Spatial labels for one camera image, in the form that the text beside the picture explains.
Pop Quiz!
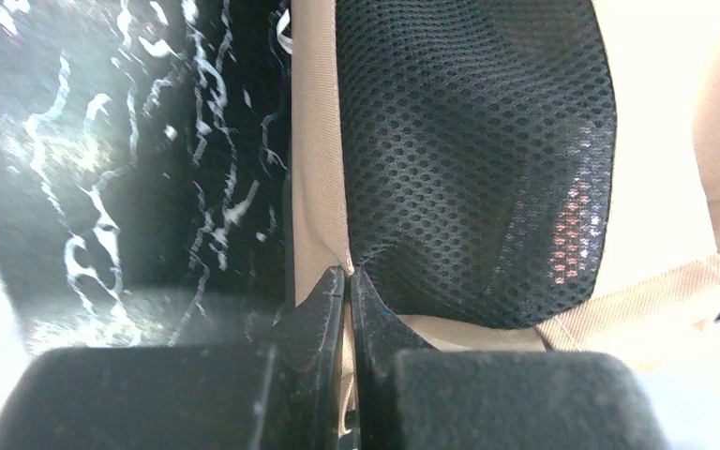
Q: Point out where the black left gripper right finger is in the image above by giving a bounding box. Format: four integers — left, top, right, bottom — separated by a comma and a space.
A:
350, 272, 669, 449

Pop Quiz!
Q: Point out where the tan fabric pet tent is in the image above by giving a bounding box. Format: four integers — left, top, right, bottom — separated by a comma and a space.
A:
276, 0, 720, 436

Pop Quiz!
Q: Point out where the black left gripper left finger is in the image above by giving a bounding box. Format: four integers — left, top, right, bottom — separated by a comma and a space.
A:
0, 267, 345, 449

